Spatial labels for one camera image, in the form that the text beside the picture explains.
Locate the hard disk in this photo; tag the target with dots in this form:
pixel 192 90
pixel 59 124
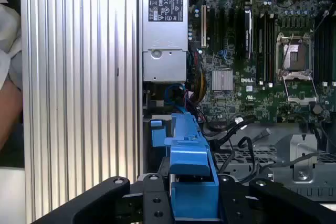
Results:
pixel 189 155

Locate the thin metal locking lever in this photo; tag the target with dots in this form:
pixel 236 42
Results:
pixel 287 53

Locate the white expansion slot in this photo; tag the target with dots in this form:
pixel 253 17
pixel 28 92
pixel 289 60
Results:
pixel 203 24

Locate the white shirt sleeve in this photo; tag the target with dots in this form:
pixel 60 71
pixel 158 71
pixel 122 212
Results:
pixel 9 37

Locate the round coin cell battery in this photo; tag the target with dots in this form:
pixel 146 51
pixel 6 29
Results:
pixel 317 109

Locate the silver power supply unit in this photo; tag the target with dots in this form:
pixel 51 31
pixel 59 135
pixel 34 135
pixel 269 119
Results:
pixel 164 64

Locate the dark grey PC case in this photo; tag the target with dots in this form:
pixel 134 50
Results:
pixel 140 51

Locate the black expansion slot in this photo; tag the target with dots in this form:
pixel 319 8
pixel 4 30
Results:
pixel 213 30

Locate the metal socket cover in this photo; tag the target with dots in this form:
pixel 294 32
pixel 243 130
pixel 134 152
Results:
pixel 300 89

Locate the black graphics card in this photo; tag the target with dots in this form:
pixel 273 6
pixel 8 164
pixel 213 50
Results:
pixel 248 32

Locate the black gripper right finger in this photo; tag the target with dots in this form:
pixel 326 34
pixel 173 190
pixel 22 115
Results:
pixel 283 203

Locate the CPU socket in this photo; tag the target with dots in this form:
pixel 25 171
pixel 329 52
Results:
pixel 294 56

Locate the green motherboard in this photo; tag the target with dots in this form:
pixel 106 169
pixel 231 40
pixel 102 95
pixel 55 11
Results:
pixel 262 98

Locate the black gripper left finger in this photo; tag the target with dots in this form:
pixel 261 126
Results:
pixel 105 197

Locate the metal disk bay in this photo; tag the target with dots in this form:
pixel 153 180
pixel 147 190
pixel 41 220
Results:
pixel 302 142

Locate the black RAM slot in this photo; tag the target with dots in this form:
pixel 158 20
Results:
pixel 274 51
pixel 320 51
pixel 268 51
pixel 331 51
pixel 263 51
pixel 258 51

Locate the silver finned chipset heat sink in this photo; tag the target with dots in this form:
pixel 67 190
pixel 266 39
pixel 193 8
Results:
pixel 222 80

